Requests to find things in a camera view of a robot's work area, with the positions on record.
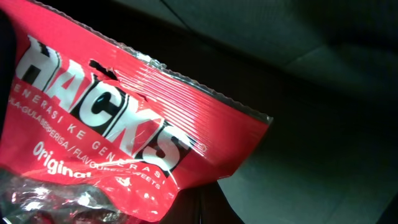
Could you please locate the red Hacks candy bag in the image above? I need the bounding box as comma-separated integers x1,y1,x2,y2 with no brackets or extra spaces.
1,1,272,223

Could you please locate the black gift box with lid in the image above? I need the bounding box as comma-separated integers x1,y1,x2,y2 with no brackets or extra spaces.
50,0,397,223

